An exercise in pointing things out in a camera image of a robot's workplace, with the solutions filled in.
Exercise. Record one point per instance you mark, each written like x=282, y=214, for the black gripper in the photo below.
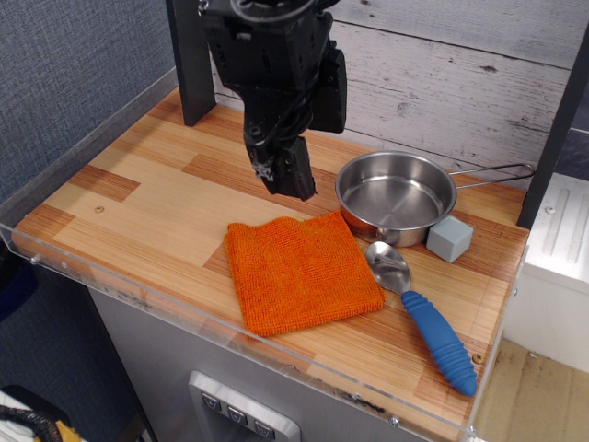
x=270, y=54

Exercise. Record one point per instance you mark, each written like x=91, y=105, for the silver dispenser button panel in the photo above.
x=227, y=414

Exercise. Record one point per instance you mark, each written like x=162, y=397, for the orange knitted cloth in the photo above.
x=292, y=275

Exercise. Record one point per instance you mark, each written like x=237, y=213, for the dark grey post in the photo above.
x=570, y=101
x=192, y=59

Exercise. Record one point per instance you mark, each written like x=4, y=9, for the white side cabinet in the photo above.
x=548, y=311

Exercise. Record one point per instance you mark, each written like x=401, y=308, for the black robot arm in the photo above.
x=280, y=60

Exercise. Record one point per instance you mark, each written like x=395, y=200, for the grey cube block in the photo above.
x=449, y=238

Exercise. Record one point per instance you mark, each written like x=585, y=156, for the stainless steel pan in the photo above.
x=396, y=197

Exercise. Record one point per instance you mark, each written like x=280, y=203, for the clear acrylic guard rail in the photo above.
x=116, y=192

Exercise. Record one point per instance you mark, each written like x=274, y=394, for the silver toy fridge cabinet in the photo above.
x=344, y=381

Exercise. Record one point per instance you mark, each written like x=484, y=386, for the blue handled metal spoon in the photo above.
x=392, y=272

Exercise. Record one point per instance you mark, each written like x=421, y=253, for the dark grey right post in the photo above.
x=570, y=101

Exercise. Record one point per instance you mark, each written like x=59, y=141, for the dark grey left post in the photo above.
x=192, y=59

